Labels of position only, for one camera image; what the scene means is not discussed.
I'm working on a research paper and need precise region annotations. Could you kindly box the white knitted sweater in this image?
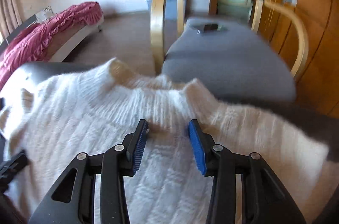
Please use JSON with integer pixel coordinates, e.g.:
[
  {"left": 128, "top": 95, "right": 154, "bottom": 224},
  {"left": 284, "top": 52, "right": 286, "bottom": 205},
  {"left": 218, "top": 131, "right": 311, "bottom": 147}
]
[{"left": 1, "top": 59, "right": 338, "bottom": 223}]

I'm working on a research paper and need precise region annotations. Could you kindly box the black leather bench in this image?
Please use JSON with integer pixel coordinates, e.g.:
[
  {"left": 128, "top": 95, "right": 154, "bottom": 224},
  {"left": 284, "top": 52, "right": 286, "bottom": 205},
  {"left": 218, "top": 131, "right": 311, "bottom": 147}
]
[{"left": 1, "top": 62, "right": 338, "bottom": 163}]

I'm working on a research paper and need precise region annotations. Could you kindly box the bed with red quilt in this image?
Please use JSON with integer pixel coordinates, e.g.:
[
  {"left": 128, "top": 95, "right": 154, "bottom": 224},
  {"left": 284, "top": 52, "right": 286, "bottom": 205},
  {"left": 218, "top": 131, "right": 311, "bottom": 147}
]
[{"left": 1, "top": 1, "right": 104, "bottom": 87}]

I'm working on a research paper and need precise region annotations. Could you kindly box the smartphone on chair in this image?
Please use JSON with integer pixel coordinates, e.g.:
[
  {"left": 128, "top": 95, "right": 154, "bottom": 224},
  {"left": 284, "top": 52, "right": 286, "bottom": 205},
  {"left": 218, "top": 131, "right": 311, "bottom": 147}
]
[{"left": 196, "top": 23, "right": 219, "bottom": 33}]

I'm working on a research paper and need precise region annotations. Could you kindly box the wooden wardrobe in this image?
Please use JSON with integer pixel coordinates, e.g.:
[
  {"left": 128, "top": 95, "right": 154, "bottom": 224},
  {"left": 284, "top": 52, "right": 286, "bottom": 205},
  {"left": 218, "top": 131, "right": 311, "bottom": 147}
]
[{"left": 259, "top": 0, "right": 338, "bottom": 118}]

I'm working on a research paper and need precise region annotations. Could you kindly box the grey wooden armchair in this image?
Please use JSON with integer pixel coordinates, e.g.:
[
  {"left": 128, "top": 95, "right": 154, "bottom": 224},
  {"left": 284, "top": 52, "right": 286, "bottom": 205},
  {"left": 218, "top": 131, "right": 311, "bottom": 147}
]
[{"left": 150, "top": 0, "right": 308, "bottom": 102}]

